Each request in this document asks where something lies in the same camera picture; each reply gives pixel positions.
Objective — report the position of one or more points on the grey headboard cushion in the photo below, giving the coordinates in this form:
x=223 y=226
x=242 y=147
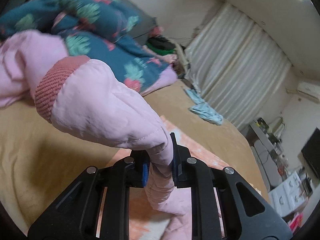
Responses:
x=140 y=32

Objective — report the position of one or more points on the pile of mixed clothes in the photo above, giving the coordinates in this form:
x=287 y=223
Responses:
x=169 y=50

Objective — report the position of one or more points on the black wall television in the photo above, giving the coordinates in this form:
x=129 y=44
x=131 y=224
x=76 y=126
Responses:
x=311 y=152

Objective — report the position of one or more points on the pink red clothes pile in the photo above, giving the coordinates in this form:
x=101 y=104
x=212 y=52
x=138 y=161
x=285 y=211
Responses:
x=296 y=222

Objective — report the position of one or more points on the tan bed sheet mattress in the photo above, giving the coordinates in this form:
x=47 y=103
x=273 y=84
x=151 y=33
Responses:
x=38 y=161

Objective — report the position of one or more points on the light blue garment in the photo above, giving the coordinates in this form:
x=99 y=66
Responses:
x=202 y=109

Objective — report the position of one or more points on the pink quilted jacket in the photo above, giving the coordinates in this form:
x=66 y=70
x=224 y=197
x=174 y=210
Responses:
x=81 y=96

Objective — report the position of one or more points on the blue floral pink duvet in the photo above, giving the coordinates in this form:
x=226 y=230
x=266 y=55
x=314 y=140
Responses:
x=100 y=30

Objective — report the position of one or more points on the white drawer cabinet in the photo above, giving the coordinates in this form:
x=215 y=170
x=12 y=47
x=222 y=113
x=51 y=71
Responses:
x=291 y=194

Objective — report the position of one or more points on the white striped curtain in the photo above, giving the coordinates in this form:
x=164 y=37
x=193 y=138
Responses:
x=235 y=65

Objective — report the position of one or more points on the clutter on dressing table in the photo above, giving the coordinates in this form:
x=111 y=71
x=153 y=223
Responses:
x=272 y=141

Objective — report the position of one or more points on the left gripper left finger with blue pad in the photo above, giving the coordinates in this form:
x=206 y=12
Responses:
x=95 y=205

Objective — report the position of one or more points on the orange white plaid blanket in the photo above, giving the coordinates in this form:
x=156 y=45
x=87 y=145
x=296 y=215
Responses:
x=160 y=196

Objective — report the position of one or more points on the white air conditioner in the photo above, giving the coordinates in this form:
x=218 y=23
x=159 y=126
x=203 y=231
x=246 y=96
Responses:
x=309 y=90

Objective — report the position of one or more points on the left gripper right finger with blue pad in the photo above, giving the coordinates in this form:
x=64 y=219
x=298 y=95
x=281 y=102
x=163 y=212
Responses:
x=223 y=204

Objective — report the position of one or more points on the grey curved dressing table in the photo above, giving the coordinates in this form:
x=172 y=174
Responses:
x=266 y=165

